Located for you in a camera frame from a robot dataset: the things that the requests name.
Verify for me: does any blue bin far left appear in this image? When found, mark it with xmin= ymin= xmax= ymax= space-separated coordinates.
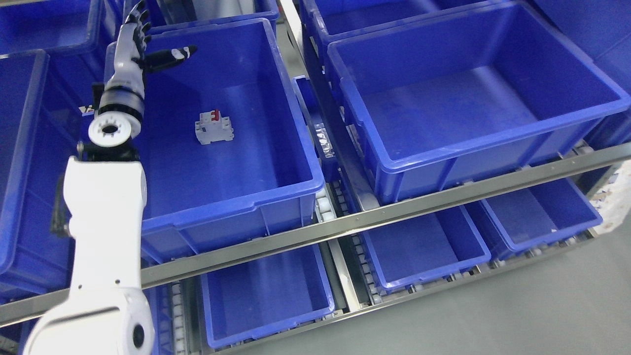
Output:
xmin=0 ymin=49 xmax=82 ymax=304

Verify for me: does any lower blue bin right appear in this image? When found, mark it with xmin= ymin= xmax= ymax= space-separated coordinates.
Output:
xmin=465 ymin=178 xmax=602 ymax=260

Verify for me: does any white red circuit breaker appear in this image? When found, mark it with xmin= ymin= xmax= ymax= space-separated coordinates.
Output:
xmin=195 ymin=109 xmax=234 ymax=144

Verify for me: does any lower blue bin middle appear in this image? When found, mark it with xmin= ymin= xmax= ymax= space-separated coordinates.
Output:
xmin=360 ymin=205 xmax=491 ymax=296

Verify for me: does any blue bin with breaker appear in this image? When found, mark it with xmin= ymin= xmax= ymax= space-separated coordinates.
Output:
xmin=134 ymin=18 xmax=324 ymax=263

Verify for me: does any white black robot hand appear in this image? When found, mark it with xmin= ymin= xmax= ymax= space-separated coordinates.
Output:
xmin=101 ymin=0 xmax=198 ymax=105

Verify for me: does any large blue bin right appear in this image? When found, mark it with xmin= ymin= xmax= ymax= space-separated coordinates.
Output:
xmin=327 ymin=1 xmax=630 ymax=205

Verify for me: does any lower blue bin left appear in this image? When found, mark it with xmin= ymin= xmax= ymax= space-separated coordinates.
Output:
xmin=199 ymin=245 xmax=335 ymax=349

